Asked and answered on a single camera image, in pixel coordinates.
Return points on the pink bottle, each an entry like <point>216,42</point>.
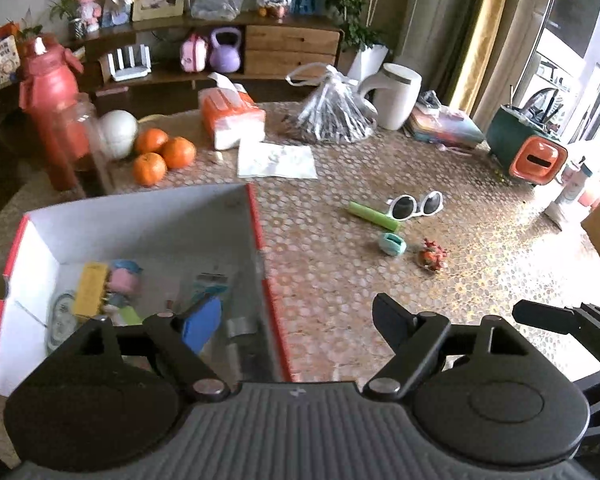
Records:
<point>591,192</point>

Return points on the round grey tape measure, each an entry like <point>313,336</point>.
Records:
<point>62,316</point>

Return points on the yellow rectangular block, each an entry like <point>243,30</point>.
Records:
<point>91,287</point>

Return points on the printed small carton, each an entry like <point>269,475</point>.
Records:
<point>5,55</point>

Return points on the small potted grass plant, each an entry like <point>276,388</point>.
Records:
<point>62,10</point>

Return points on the white plant pot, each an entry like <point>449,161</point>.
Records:
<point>370,62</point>

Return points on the orange fruit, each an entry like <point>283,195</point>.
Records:
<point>151,141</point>
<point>149,169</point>
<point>178,152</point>

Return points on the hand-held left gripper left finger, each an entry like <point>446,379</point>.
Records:
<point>202,322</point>

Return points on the white mug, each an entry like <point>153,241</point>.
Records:
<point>397,95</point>

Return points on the grey plastic bag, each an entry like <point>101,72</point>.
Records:
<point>217,0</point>

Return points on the white ball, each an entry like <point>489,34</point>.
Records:
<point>116,132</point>

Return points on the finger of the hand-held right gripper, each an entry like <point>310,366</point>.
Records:
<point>542,316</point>

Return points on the yellow curtain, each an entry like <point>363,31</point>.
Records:
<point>482,35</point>

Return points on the white sunglasses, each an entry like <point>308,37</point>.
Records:
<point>415,206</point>

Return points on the purple kettlebell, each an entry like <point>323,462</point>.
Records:
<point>225,50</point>

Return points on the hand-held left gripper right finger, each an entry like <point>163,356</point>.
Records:
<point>394,326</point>

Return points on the stack of books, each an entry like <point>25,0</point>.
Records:
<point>447,125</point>

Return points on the white router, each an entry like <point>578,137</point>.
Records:
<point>128,62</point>

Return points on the small red toy figure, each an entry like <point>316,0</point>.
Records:
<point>431,255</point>

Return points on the red and white cardboard box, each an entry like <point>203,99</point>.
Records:
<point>155,230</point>

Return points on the pink doll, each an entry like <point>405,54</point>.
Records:
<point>87,2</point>

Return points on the red water bottle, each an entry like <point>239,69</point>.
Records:
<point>47,100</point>

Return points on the green tube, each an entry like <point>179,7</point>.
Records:
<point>372,212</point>

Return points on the green leafy plant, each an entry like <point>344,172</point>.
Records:
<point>347,2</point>

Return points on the pink and blue toy figure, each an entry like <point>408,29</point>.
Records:
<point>125,280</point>

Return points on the orange tissue pack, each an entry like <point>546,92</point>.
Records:
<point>232,120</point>

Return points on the clear plastic bag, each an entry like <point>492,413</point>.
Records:
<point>330,107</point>

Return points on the white squeeze bottle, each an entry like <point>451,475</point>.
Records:
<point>572,192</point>

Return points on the white and blue packet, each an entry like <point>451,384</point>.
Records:
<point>210,285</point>

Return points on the green and orange desk organizer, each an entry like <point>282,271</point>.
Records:
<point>527,147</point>

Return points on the cream photo frame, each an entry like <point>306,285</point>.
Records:
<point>157,2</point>

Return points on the clear plastic cup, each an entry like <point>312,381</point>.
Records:
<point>82,145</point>

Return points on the wooden cabinet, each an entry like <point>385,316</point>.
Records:
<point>280,47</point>

